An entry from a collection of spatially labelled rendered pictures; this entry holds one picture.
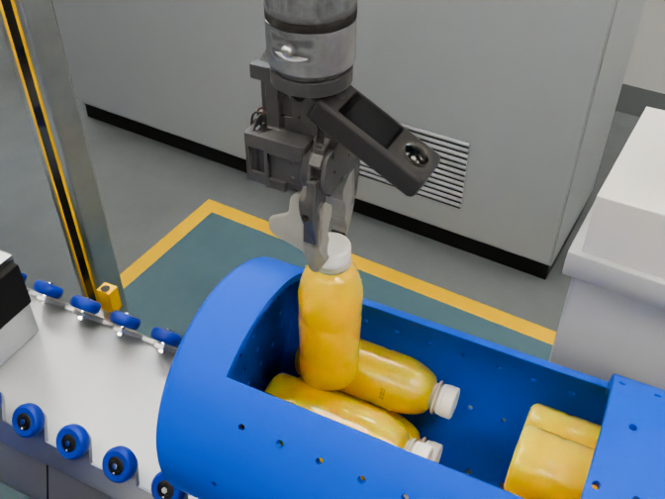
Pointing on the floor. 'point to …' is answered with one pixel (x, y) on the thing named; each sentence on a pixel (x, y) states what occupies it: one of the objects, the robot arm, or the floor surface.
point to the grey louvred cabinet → (391, 100)
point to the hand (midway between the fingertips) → (332, 249)
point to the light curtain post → (60, 141)
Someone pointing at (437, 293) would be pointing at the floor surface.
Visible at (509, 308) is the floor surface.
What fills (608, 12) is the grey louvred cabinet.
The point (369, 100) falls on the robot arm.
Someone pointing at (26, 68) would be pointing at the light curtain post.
